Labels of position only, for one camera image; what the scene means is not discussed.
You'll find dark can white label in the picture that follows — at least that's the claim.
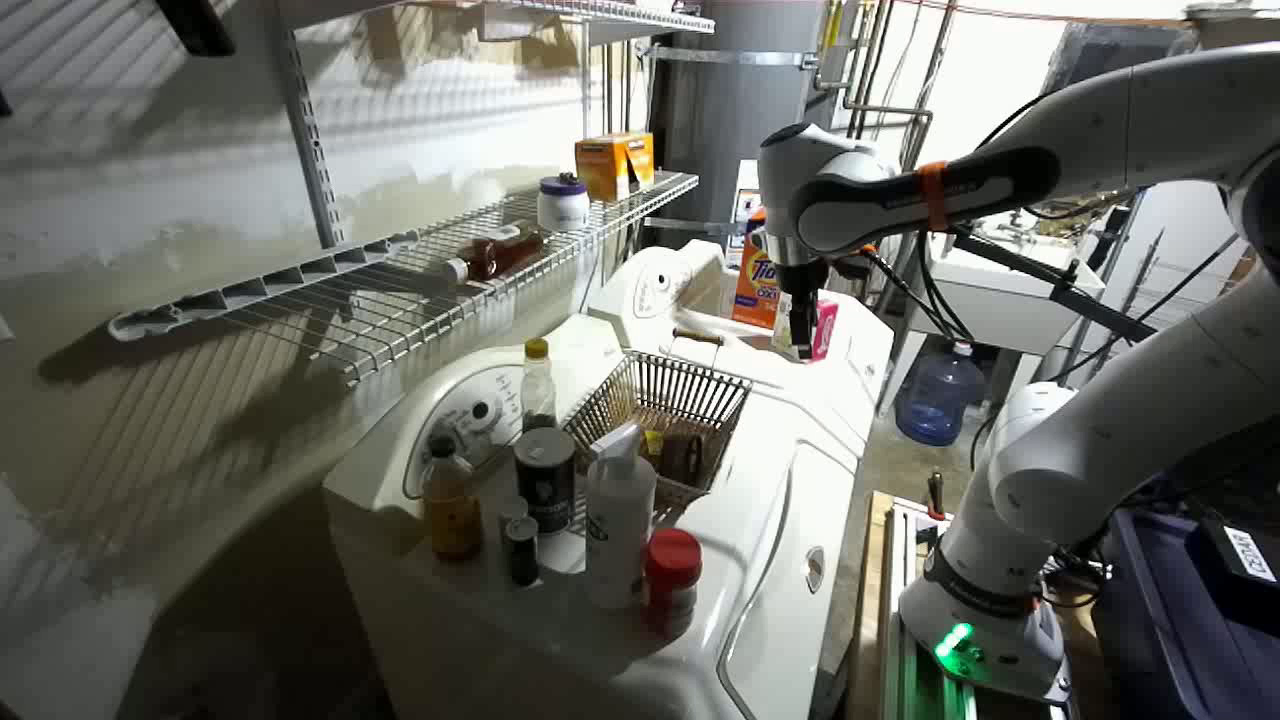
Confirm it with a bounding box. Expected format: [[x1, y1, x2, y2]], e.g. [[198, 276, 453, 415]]
[[514, 424, 579, 536]]

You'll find clear bottle yellow cap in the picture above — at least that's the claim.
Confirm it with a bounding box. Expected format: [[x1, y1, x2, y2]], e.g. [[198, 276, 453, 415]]
[[515, 338, 559, 431]]

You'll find white washing machine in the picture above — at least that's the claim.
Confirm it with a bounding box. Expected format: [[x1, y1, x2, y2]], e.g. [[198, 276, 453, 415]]
[[322, 315, 878, 720]]

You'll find blue storage bin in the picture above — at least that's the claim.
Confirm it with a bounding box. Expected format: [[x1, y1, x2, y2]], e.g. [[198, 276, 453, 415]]
[[1097, 512, 1280, 720]]

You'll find dark tape roll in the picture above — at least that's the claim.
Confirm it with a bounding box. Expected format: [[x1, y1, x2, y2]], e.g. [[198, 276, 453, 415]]
[[655, 430, 711, 488]]

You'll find white upper wire shelf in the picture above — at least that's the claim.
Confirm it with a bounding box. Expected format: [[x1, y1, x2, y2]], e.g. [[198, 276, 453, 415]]
[[477, 0, 715, 44]]

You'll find amber bottle black cap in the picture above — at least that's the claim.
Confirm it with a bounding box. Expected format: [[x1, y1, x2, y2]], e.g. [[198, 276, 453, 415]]
[[421, 431, 488, 564]]

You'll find white wire shelf rack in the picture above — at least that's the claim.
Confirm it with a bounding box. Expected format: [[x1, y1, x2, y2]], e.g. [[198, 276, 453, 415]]
[[105, 169, 706, 394]]

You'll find small dark bottle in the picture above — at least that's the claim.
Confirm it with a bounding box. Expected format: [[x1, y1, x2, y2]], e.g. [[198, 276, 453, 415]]
[[500, 512, 547, 591]]

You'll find pink and white box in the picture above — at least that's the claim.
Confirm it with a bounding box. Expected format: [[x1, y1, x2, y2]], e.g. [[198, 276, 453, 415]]
[[804, 302, 846, 365]]

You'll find white squeeze bottle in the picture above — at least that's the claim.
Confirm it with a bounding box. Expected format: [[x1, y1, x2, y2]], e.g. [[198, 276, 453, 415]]
[[579, 422, 662, 611]]

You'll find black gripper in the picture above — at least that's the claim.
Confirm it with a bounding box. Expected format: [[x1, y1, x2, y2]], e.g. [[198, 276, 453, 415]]
[[778, 254, 831, 361]]

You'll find blue water jug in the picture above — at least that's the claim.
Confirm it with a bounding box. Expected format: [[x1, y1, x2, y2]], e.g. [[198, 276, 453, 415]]
[[892, 340, 987, 453]]

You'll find orange Tide detergent box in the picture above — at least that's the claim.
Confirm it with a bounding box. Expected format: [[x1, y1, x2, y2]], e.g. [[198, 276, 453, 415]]
[[727, 215, 790, 334]]

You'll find metal wire basket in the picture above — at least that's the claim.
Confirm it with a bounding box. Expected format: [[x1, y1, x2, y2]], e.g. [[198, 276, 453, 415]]
[[566, 354, 758, 523]]

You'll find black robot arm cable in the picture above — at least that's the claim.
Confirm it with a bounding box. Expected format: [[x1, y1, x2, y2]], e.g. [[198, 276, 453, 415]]
[[854, 234, 995, 354]]

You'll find orange cardboard box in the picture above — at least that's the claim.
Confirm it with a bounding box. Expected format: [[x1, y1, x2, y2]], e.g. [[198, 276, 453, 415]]
[[573, 131, 662, 210]]

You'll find metal shelf wall rail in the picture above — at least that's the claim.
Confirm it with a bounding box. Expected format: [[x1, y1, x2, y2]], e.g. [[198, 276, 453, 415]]
[[272, 14, 352, 254]]

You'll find white jar purple lid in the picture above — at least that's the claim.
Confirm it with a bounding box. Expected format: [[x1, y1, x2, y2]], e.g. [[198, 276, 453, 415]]
[[534, 172, 591, 234]]

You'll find red cup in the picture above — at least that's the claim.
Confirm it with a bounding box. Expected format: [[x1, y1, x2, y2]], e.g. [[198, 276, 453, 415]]
[[639, 523, 708, 636]]

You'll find black box white label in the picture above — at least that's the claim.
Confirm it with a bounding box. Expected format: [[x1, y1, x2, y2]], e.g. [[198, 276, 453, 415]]
[[1185, 517, 1280, 633]]

